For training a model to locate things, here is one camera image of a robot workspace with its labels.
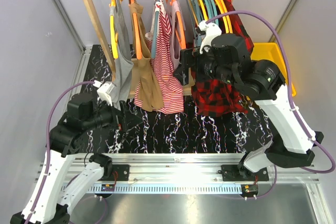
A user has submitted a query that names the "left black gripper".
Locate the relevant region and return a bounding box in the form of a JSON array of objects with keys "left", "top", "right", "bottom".
[{"left": 83, "top": 96, "right": 143, "bottom": 131}]

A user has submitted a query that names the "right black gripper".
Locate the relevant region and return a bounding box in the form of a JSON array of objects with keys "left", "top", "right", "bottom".
[{"left": 173, "top": 45, "right": 237, "bottom": 87}]

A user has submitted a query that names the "pink tank top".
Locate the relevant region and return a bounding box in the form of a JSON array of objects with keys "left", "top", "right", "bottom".
[{"left": 166, "top": 0, "right": 185, "bottom": 69}]

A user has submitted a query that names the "red white striped tank top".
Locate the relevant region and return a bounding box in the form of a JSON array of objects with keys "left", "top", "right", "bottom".
[{"left": 145, "top": 0, "right": 184, "bottom": 114}]

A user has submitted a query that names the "tan tank top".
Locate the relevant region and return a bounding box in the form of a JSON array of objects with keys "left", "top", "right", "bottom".
[{"left": 129, "top": 0, "right": 164, "bottom": 112}]

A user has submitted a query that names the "orange hanger with pink top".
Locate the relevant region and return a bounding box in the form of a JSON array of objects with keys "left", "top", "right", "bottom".
[{"left": 170, "top": 0, "right": 186, "bottom": 49}]

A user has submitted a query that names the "teal hanger with striped top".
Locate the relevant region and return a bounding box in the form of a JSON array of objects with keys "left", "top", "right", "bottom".
[{"left": 151, "top": 0, "right": 161, "bottom": 59}]

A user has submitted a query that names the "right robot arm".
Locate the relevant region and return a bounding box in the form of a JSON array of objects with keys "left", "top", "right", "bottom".
[{"left": 177, "top": 34, "right": 323, "bottom": 180}]

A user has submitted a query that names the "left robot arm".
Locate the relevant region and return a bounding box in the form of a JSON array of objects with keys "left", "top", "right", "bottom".
[{"left": 10, "top": 94, "right": 142, "bottom": 223}]

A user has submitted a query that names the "grey tank top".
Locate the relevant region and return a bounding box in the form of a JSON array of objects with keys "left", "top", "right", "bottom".
[{"left": 111, "top": 0, "right": 133, "bottom": 107}]

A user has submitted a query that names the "orange hanger with tan top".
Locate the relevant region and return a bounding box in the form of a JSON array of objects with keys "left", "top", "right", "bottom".
[{"left": 129, "top": 0, "right": 142, "bottom": 60}]

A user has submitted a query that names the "yellow hanger with grey top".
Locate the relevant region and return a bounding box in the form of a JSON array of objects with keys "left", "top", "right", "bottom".
[{"left": 109, "top": 0, "right": 119, "bottom": 59}]

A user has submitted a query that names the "black marble mat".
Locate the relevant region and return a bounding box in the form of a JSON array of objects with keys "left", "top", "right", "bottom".
[{"left": 65, "top": 44, "right": 300, "bottom": 154}]

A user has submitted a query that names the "red black plaid shirt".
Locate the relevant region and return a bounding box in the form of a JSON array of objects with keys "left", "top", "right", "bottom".
[{"left": 191, "top": 0, "right": 254, "bottom": 118}]

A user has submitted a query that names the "bunch of empty hangers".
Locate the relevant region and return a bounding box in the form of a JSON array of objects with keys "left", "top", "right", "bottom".
[{"left": 183, "top": 0, "right": 234, "bottom": 49}]

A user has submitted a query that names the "yellow plastic bin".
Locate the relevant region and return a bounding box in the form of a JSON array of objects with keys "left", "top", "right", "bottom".
[{"left": 251, "top": 42, "right": 288, "bottom": 85}]

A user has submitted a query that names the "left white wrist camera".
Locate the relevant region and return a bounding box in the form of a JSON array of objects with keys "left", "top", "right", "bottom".
[{"left": 93, "top": 80, "right": 115, "bottom": 106}]

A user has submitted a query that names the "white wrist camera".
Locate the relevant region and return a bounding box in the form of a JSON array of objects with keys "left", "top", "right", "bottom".
[
  {"left": 93, "top": 80, "right": 115, "bottom": 106},
  {"left": 197, "top": 20, "right": 222, "bottom": 54}
]

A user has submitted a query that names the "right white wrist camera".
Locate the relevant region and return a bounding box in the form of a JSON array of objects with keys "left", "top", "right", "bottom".
[{"left": 197, "top": 20, "right": 222, "bottom": 54}]

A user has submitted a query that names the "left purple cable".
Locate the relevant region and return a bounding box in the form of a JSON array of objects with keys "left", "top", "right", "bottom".
[{"left": 25, "top": 81, "right": 96, "bottom": 224}]

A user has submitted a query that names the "purple cable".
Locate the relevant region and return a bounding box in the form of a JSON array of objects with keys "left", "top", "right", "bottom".
[
  {"left": 204, "top": 10, "right": 336, "bottom": 174},
  {"left": 25, "top": 81, "right": 96, "bottom": 224}
]

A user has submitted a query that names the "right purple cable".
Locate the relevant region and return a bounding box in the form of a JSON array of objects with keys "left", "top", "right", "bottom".
[{"left": 204, "top": 10, "right": 336, "bottom": 174}]

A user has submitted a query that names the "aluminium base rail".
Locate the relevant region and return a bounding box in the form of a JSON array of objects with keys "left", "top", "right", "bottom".
[{"left": 34, "top": 152, "right": 320, "bottom": 196}]

